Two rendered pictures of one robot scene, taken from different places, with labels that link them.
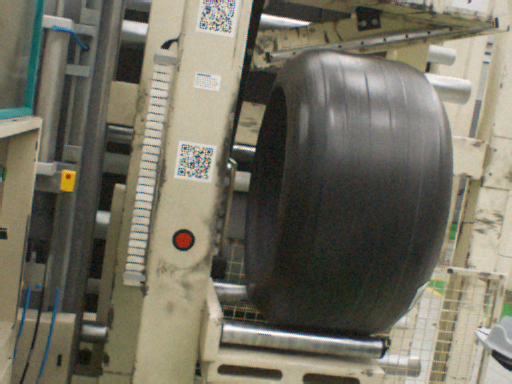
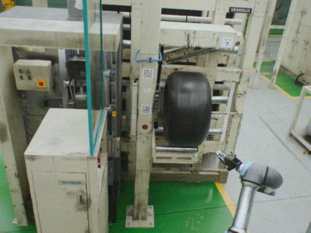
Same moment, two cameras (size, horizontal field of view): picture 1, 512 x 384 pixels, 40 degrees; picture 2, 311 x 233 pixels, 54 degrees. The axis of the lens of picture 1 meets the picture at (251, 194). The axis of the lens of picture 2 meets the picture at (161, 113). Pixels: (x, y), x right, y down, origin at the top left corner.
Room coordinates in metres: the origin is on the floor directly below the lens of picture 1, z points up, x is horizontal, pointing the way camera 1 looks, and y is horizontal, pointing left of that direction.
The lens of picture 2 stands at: (-0.66, -0.12, 2.32)
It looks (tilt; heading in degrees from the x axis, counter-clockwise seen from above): 29 degrees down; 3
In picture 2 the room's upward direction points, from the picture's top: 5 degrees clockwise
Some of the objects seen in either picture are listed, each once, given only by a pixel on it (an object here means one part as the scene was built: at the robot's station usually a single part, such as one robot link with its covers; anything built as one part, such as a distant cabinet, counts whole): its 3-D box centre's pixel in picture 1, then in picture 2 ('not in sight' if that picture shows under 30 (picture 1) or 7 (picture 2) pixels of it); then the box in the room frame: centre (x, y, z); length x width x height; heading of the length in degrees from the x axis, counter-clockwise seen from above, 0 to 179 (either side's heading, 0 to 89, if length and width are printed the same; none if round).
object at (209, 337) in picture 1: (206, 308); (153, 138); (1.50, 0.06, 0.90); 0.40 x 0.03 x 0.10; 9
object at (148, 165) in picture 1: (150, 168); (134, 110); (1.42, 0.21, 1.19); 0.05 x 0.04 x 0.48; 9
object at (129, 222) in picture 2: not in sight; (140, 214); (1.47, 0.13, 0.02); 0.27 x 0.27 x 0.04; 9
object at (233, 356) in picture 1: (293, 369); (175, 155); (1.39, -0.14, 0.83); 0.36 x 0.09 x 0.06; 99
